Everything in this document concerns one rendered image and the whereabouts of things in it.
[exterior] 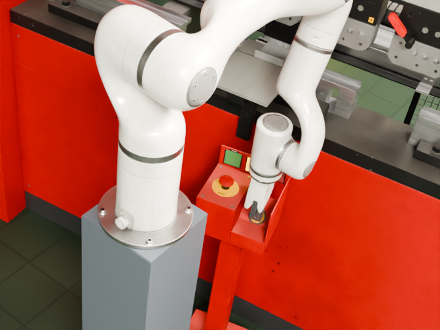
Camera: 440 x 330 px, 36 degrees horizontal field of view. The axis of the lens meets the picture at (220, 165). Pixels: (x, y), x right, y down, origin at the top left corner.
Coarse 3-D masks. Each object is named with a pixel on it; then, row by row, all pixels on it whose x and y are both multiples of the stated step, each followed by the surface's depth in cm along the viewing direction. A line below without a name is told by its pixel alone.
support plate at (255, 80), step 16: (240, 48) 191; (256, 48) 192; (240, 64) 184; (256, 64) 185; (272, 64) 186; (224, 80) 178; (240, 80) 178; (256, 80) 179; (272, 80) 180; (240, 96) 174; (256, 96) 174; (272, 96) 175
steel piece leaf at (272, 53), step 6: (264, 48) 192; (270, 48) 192; (276, 48) 193; (282, 48) 193; (258, 54) 187; (264, 54) 186; (270, 54) 190; (276, 54) 190; (282, 54) 191; (270, 60) 186; (276, 60) 186; (282, 60) 185; (282, 66) 186
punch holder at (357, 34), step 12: (360, 0) 171; (372, 0) 170; (384, 0) 170; (360, 12) 173; (372, 12) 171; (384, 12) 177; (348, 24) 176; (360, 24) 174; (372, 24) 173; (348, 36) 177; (360, 36) 176; (372, 36) 174; (360, 48) 178
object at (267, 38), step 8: (272, 24) 190; (280, 24) 189; (296, 24) 187; (272, 32) 191; (280, 32) 190; (288, 32) 189; (296, 32) 188; (264, 40) 195; (272, 40) 194; (280, 40) 192; (288, 40) 190; (288, 48) 193
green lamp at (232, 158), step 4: (228, 152) 183; (232, 152) 182; (228, 156) 184; (232, 156) 183; (236, 156) 183; (240, 156) 182; (228, 160) 185; (232, 160) 184; (236, 160) 183; (240, 160) 183; (232, 164) 185; (236, 164) 184
